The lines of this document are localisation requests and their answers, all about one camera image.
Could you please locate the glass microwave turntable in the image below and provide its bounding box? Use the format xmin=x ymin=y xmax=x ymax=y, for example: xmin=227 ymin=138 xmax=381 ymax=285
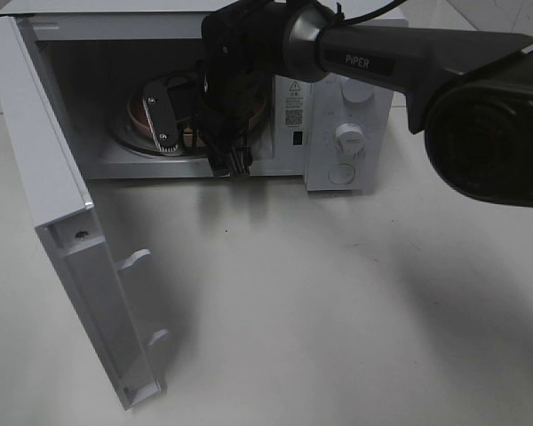
xmin=108 ymin=70 xmax=272 ymax=159

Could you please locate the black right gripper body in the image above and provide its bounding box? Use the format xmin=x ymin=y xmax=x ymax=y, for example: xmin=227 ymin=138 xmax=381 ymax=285
xmin=195 ymin=66 xmax=266 ymax=178

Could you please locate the white warning label sticker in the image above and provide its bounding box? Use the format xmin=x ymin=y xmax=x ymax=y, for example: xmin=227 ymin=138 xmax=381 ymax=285
xmin=284 ymin=81 xmax=305 ymax=128

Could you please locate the pink round plate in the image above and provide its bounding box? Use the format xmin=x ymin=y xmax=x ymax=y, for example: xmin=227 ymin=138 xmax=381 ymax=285
xmin=127 ymin=94 xmax=267 ymax=146

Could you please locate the white microwave oven body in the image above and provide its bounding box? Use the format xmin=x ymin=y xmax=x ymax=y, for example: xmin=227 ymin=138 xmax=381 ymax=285
xmin=0 ymin=1 xmax=393 ymax=197

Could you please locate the upper white power knob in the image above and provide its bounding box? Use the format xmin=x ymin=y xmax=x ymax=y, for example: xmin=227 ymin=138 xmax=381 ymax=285
xmin=340 ymin=77 xmax=375 ymax=105

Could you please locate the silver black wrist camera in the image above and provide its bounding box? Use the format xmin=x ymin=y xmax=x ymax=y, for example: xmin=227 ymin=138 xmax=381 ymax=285
xmin=142 ymin=80 xmax=179 ymax=155

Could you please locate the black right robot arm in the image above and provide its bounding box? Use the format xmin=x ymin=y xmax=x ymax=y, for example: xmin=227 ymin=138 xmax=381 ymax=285
xmin=192 ymin=1 xmax=533 ymax=208

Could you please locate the round door release button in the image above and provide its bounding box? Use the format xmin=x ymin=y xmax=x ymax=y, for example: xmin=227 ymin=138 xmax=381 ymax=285
xmin=328 ymin=163 xmax=355 ymax=185

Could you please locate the white microwave door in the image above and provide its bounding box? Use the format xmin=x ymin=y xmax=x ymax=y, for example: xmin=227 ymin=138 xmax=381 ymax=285
xmin=0 ymin=16 xmax=163 ymax=409

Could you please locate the lower white timer knob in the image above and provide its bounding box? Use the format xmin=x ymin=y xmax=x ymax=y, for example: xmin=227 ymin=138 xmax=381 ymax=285
xmin=335 ymin=122 xmax=365 ymax=155

